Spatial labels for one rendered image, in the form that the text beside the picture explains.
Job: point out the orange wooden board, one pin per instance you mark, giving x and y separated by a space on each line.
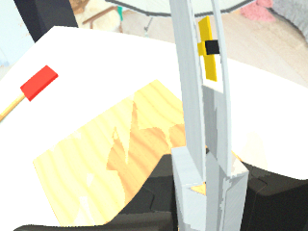
92 173

